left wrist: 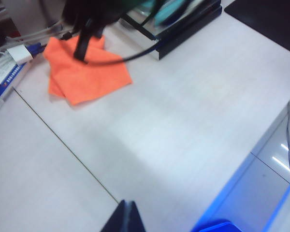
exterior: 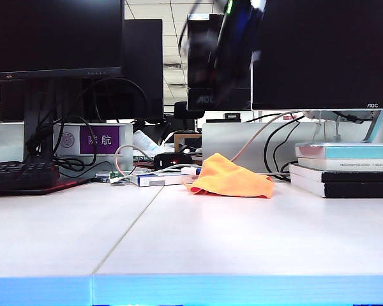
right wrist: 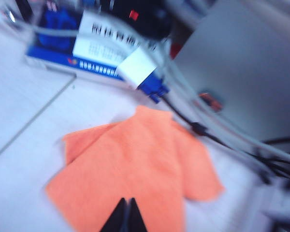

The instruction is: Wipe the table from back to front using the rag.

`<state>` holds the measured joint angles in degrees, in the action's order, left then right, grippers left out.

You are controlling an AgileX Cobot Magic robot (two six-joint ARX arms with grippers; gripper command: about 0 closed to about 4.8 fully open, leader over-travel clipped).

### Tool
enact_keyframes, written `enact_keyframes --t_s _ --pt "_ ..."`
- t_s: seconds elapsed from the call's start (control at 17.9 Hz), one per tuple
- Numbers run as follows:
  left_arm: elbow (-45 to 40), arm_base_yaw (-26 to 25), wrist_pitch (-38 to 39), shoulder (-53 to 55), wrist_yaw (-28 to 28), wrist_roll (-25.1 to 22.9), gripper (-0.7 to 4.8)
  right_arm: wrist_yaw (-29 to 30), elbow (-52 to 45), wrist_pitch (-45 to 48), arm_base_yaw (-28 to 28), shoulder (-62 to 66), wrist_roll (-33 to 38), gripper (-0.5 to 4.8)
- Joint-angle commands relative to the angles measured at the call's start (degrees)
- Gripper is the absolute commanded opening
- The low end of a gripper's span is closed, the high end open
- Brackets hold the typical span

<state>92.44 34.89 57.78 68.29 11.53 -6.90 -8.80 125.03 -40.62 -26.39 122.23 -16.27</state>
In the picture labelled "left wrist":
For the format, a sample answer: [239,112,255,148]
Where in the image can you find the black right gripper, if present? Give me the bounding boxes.
[61,0,136,64]

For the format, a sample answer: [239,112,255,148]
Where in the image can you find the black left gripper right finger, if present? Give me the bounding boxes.
[128,201,146,232]

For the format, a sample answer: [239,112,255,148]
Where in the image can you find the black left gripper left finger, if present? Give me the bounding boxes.
[103,199,129,232]

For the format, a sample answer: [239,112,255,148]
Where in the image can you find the orange microfibre rag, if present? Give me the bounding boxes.
[42,36,133,106]

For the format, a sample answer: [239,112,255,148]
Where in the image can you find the white video adapter with pigtail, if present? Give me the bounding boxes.
[5,44,34,65]

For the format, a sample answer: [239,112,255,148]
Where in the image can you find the frosted desk divider panel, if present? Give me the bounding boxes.
[11,0,65,37]

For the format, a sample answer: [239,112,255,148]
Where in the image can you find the blue and white carton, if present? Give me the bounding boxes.
[0,47,34,111]

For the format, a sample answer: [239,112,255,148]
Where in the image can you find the teal book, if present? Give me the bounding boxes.
[140,0,188,27]

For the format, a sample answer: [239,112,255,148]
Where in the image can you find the black mouse pad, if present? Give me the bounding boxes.
[224,0,290,56]

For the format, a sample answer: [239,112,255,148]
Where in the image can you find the black cable with ferrite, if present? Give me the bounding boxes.
[60,30,74,41]

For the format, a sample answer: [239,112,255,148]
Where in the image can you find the white VGA cable blue plug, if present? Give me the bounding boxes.
[24,24,74,60]

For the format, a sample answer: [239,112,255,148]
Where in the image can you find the grey white cable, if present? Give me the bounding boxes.
[4,20,66,44]

